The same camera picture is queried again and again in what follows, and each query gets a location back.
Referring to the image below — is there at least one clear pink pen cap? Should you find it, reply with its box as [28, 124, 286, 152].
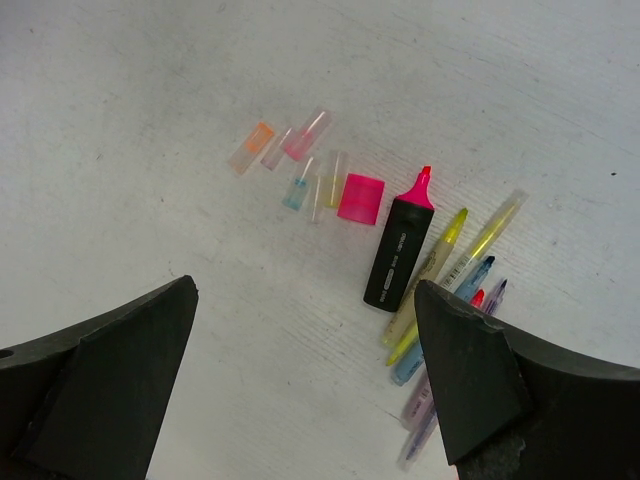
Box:
[285, 107, 332, 161]

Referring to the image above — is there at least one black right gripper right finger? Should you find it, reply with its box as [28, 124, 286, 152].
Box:
[414, 281, 639, 479]

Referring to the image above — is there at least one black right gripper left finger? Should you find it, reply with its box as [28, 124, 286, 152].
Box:
[1, 275, 198, 479]

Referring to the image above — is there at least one thin yellow pen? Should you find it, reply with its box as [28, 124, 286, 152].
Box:
[386, 189, 528, 366]

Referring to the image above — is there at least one blue pen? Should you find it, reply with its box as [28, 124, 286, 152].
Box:
[389, 255, 495, 386]

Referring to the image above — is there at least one pink highlighter cap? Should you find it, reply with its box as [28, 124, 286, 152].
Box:
[337, 173, 385, 225]

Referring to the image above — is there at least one thin clear pen cap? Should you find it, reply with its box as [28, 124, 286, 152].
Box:
[309, 175, 324, 224]

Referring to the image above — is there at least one yellow highlighter pen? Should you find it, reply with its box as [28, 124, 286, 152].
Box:
[381, 208, 468, 347]

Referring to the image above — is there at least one clear purple pen cap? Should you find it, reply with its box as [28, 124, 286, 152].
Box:
[261, 127, 296, 171]

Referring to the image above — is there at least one clear blue pen cap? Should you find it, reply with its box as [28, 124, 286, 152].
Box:
[282, 155, 318, 211]

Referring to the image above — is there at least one clear orange pen cap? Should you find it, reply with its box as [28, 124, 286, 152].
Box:
[229, 122, 274, 175]

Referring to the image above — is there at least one red pen clear cap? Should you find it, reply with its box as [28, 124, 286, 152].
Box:
[400, 288, 486, 432]

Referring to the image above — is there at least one clear yellow pen cap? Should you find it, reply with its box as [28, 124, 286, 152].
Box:
[321, 150, 349, 208]

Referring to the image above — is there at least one grey black pen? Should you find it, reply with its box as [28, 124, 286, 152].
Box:
[398, 279, 508, 471]

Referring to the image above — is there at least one black pink highlighter body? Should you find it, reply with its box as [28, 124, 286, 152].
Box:
[363, 166, 435, 312]

